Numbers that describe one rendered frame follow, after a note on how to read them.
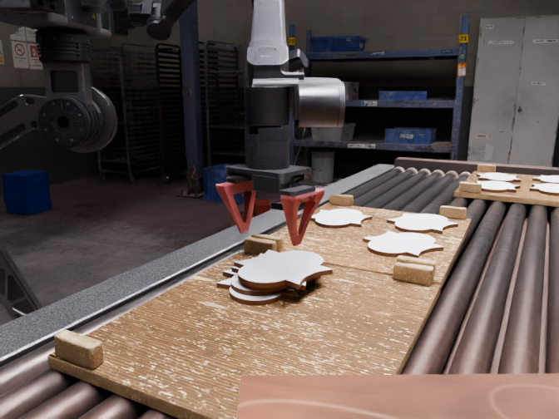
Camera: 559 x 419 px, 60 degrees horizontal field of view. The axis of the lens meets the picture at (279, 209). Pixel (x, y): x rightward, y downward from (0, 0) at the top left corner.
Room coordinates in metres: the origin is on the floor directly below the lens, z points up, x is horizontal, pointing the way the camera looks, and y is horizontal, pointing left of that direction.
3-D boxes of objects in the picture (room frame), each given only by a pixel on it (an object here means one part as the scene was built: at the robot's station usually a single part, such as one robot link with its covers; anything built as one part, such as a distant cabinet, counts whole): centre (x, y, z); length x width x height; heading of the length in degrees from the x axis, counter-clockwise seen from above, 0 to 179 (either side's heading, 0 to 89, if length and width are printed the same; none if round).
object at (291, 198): (0.61, -0.01, 1.07); 0.07 x 0.07 x 0.09; 49
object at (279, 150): (0.64, 0.02, 1.14); 0.10 x 0.07 x 0.07; 49
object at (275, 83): (0.64, 0.01, 1.20); 0.07 x 0.06 x 0.07; 90
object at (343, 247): (0.94, -0.19, 0.93); 0.41 x 0.35 x 0.02; 153
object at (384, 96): (5.35, -1.33, 1.14); 0.50 x 0.38 x 0.11; 77
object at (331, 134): (5.65, -0.62, 0.74); 0.44 x 0.36 x 0.20; 55
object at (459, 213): (1.06, -0.39, 0.95); 0.06 x 0.02 x 0.03; 63
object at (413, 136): (5.36, -1.46, 0.72); 0.50 x 0.38 x 0.16; 61
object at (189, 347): (0.57, 0.01, 0.93); 0.41 x 0.35 x 0.02; 152
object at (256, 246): (0.81, 0.03, 0.95); 0.06 x 0.02 x 0.03; 62
